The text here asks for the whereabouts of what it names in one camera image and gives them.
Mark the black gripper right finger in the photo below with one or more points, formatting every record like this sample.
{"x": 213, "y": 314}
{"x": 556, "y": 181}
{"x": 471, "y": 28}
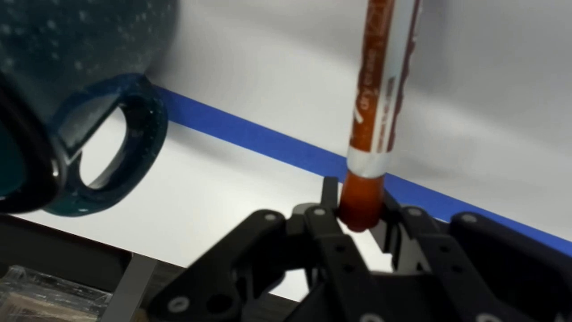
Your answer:
{"x": 488, "y": 269}

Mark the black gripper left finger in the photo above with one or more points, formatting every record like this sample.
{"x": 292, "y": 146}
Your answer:
{"x": 256, "y": 269}

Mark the orange and white marker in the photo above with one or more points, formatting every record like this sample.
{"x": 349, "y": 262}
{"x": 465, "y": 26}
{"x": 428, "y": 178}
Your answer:
{"x": 378, "y": 90}

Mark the dark teal speckled mug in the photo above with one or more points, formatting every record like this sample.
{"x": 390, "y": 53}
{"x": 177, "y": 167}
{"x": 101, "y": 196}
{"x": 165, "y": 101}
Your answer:
{"x": 72, "y": 47}

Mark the blue tape strip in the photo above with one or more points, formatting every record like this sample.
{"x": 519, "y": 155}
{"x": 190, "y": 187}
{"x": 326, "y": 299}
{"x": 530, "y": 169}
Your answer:
{"x": 269, "y": 144}

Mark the grey metal bar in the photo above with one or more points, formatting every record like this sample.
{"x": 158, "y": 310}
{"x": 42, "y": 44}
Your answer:
{"x": 127, "y": 292}

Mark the clear plastic container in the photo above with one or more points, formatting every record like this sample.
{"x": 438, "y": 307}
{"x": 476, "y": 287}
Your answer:
{"x": 47, "y": 296}

